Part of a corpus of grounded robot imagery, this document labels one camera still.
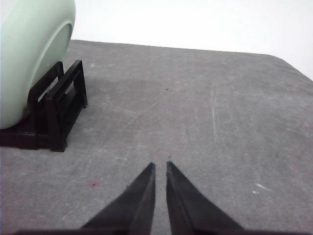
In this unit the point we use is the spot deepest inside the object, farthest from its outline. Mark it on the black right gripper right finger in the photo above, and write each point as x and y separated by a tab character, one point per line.
192	211

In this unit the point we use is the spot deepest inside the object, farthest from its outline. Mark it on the mint green plate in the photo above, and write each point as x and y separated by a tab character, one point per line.
34	35

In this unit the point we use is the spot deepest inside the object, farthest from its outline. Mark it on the black plastic dish rack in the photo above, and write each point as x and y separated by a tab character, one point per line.
55	101

